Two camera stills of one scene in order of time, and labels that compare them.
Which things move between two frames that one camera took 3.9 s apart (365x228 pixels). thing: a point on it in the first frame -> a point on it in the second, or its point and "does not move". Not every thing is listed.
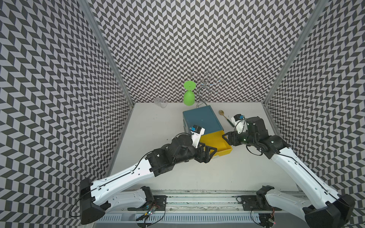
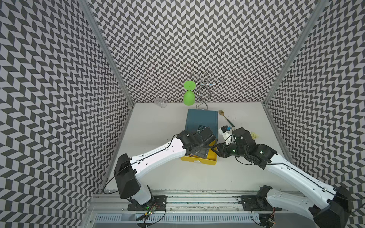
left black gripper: [206, 157] -> [203, 152]
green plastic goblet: [189, 96] does not move
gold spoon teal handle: [222, 113] does not move
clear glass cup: [161, 102] does not move
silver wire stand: [206, 84] does not move
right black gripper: [232, 137] -> [222, 148]
